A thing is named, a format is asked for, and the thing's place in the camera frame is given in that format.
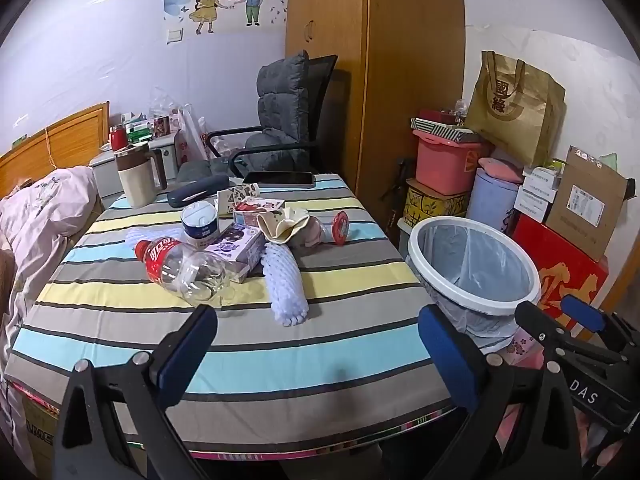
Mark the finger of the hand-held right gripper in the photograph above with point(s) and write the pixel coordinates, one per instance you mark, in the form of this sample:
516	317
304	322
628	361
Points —
535	317
582	312

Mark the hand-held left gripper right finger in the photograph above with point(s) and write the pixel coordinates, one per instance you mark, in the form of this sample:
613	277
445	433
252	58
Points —
445	355

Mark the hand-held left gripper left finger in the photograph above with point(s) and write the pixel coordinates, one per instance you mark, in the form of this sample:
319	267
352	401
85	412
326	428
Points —
187	345

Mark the white round trash bin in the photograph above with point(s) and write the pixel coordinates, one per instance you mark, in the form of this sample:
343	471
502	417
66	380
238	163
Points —
517	301

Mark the clear bottle with red label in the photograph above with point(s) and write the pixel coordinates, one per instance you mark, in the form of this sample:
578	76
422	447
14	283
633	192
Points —
170	260

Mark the purple drink carton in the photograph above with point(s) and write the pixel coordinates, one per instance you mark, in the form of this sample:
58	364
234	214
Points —
240	250

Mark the white foam net sleeve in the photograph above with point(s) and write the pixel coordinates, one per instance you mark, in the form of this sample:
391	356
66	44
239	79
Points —
285	285

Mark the white round tub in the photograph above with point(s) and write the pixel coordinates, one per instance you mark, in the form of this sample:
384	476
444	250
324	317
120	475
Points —
200	222

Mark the beige paper wrapper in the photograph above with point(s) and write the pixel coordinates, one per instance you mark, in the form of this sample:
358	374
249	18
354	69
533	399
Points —
280	225

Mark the strawberry milk carton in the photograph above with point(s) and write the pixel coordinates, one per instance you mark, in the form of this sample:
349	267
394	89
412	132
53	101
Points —
257	206

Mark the patterned paper cup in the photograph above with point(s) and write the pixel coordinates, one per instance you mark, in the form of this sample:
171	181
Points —
240	194

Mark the clear cup with red lid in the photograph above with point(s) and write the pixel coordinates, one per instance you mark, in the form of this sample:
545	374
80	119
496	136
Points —
340	227

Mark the pink floral bag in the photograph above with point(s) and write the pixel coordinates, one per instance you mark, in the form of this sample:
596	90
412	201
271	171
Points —
525	352

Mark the red and gold box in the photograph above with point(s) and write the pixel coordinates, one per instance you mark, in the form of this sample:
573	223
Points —
560	270

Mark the grey bin liner bag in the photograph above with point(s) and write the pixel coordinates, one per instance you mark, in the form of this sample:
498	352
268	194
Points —
470	260

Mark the small white box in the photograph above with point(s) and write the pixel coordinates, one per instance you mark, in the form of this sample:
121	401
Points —
537	195
532	211
542	176

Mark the brown cardboard box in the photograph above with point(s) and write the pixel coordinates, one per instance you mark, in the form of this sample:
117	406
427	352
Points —
585	200

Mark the striped tablecloth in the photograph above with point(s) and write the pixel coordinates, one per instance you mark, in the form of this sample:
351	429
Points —
300	360

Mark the lavender cylinder container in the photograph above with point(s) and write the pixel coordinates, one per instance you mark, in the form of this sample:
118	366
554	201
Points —
487	200

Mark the yellow floral box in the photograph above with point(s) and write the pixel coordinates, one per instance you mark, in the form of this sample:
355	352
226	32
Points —
430	205

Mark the dark blue glasses case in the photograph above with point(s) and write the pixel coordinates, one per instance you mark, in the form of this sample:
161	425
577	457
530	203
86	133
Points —
200	191

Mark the beige and brown jug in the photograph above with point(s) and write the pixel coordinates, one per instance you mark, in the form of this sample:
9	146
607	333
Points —
137	180

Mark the cardboard box under table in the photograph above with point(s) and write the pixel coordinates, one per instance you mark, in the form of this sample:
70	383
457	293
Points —
40	435

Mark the pink plastic storage bin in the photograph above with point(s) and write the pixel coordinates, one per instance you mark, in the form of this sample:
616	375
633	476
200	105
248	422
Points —
440	165

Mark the black tripod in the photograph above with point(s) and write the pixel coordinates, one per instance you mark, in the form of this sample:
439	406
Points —
400	180

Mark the grey bedside cabinet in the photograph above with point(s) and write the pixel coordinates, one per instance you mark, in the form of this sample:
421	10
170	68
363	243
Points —
107	175

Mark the black tablet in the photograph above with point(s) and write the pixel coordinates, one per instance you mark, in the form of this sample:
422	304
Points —
277	179

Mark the pink blanket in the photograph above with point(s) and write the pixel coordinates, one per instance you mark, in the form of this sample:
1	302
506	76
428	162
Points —
40	220

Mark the striped gift box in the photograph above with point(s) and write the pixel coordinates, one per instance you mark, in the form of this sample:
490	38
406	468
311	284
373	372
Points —
445	132

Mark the gold paper gift bag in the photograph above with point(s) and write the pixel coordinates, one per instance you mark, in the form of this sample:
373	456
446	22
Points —
510	110

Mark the white plastic bag red print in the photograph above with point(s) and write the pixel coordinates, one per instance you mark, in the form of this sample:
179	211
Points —
192	135

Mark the green and white box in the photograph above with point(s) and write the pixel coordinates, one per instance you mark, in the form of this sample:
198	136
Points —
138	135

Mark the red thermos bottle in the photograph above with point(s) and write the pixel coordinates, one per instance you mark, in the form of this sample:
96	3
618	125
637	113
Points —
118	139

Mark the dark red small box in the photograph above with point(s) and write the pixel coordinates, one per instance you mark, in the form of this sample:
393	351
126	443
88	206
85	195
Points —
161	126

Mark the clear crumpled plastic bag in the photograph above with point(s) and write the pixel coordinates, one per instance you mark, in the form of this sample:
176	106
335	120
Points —
160	105

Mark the wooden bed headboard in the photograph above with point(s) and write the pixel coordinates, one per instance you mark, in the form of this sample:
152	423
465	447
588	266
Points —
65	135

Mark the grey cushioned office chair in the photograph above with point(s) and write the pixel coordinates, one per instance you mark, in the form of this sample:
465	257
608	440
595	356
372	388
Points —
282	95

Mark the black office chair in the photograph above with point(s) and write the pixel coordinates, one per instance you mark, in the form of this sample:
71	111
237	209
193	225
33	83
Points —
325	100

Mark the wooden wardrobe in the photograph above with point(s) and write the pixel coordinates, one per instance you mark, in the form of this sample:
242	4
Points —
400	60

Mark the white wall switch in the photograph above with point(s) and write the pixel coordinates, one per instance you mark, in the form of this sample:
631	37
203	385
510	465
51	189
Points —
175	35

